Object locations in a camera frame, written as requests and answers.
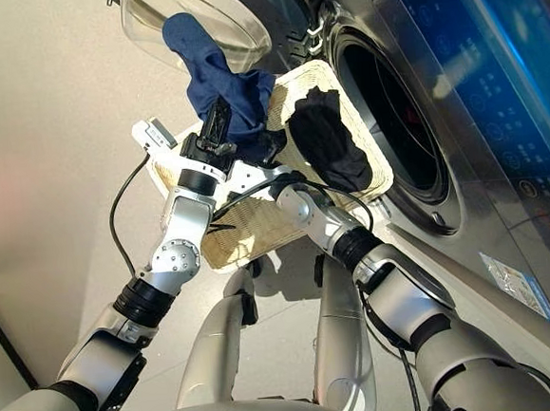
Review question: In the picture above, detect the navy blue cloth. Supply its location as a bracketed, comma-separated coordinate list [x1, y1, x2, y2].
[160, 5, 281, 154]

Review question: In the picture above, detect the round glass washing machine door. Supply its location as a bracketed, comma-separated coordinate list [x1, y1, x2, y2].
[100, 0, 316, 85]

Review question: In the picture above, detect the grey washing machine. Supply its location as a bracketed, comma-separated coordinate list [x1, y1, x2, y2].
[305, 0, 550, 387]

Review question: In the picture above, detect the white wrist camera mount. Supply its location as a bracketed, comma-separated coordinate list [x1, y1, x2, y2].
[225, 153, 300, 206]
[130, 112, 230, 192]

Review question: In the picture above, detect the black cloth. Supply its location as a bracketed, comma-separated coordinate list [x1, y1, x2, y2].
[283, 84, 376, 197]

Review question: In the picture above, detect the silver robot leg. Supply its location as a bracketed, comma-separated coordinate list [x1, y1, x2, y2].
[302, 250, 379, 411]
[165, 266, 267, 410]

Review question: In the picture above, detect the black upper arm cable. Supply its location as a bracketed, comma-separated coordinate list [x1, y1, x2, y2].
[354, 274, 424, 411]

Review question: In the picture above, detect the pale woven laundry basket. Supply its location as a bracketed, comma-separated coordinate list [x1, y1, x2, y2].
[139, 53, 402, 279]

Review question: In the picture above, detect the blue white machine label sticker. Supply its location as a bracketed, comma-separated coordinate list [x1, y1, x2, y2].
[478, 246, 550, 338]

